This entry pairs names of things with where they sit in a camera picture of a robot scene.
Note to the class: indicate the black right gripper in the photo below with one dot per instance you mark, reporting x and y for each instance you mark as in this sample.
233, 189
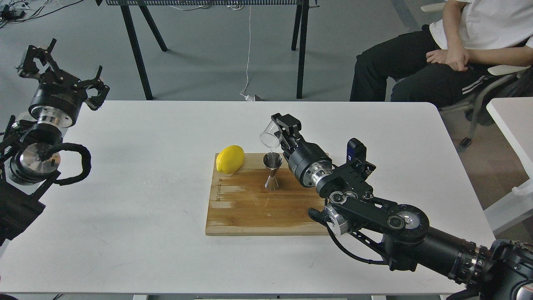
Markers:
306, 160

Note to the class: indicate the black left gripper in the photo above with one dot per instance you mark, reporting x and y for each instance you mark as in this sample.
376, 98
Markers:
56, 100

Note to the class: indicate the clear glass measuring cup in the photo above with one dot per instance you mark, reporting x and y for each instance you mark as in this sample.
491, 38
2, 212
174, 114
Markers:
268, 137

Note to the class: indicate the steel double jigger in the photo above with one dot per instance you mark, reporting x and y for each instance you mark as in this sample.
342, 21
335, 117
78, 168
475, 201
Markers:
272, 161

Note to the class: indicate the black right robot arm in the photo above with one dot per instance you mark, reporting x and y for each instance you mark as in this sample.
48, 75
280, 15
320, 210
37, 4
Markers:
381, 232

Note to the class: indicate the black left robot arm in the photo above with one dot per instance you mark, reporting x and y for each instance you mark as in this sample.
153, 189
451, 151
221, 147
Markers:
30, 149

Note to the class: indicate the yellow lemon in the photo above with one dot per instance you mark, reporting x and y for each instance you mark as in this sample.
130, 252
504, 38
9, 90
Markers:
230, 159

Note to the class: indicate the wooden cutting board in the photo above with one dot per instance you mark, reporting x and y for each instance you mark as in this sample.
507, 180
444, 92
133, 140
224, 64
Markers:
240, 205

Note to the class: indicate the seated person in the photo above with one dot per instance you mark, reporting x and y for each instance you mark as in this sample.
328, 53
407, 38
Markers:
401, 58

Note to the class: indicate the white side table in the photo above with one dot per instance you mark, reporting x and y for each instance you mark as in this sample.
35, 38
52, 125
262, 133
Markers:
514, 117

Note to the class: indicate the office chair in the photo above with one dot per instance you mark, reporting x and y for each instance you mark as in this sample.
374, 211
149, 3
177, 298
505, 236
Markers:
487, 87

